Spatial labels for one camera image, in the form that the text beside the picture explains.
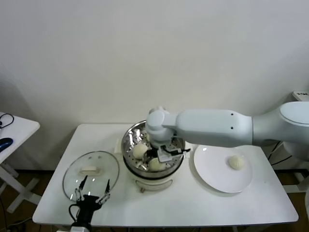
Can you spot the white shelf with label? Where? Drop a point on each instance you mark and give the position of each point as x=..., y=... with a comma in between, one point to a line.
x=301, y=95

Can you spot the blue computer mouse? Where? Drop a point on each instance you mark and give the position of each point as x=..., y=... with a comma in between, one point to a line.
x=5, y=143

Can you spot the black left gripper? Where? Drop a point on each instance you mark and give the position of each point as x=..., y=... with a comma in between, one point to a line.
x=88, y=204

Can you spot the stainless steel steamer basket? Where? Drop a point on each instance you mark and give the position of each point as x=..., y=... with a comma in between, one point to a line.
x=130, y=145

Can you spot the white side table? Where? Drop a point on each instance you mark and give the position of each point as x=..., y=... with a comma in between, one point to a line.
x=21, y=130

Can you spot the round glass pot lid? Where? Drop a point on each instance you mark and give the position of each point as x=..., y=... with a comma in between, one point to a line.
x=101, y=164

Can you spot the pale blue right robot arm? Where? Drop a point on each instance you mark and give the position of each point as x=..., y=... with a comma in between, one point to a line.
x=217, y=128

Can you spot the white electric cooker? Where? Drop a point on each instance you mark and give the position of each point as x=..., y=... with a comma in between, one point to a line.
x=154, y=184

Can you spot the white steamed baozi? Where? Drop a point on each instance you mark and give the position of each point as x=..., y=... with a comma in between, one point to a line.
x=139, y=151
x=148, y=137
x=155, y=165
x=236, y=163

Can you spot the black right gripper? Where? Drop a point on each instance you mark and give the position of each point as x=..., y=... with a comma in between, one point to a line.
x=153, y=152

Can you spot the white round plate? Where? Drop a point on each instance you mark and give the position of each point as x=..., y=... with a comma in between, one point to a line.
x=212, y=169

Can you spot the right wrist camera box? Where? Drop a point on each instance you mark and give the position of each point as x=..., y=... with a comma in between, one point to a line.
x=166, y=157

